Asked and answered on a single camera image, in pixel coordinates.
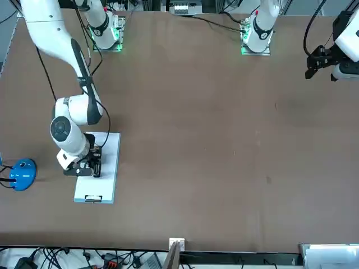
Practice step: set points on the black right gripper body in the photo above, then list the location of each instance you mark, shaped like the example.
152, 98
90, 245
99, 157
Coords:
80, 171

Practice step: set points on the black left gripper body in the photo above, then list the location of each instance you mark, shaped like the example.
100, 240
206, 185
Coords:
329, 56

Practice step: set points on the black stapler with red button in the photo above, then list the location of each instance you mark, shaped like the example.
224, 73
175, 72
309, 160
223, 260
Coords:
97, 171

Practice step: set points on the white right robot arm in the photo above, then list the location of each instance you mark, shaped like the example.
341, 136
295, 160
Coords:
70, 134

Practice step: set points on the light blue clipboard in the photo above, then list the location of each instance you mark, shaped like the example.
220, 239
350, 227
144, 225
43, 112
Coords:
80, 200

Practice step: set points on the white paper sheet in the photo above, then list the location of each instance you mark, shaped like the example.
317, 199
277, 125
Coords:
109, 168

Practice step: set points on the metal clipboard clip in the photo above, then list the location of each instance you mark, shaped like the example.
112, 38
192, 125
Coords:
93, 198

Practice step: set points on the blue desk lamp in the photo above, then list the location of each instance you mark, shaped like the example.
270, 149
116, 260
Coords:
23, 175

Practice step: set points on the orange black plug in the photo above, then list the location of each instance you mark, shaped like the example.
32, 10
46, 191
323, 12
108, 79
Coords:
110, 264

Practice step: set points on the black power adapter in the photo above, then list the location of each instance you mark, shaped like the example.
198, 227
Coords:
25, 263

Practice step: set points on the grey power adapter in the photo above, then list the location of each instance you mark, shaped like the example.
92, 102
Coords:
153, 262

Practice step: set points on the grey metal box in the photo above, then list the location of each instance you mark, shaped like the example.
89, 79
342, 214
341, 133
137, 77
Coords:
328, 256

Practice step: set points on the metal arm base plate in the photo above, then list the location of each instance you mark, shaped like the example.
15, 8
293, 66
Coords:
244, 51
119, 33

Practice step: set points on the white table edge bracket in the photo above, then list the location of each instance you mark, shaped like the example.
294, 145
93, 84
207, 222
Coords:
176, 243

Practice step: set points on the grey camera pole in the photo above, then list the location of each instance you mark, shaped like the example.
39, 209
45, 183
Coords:
171, 257

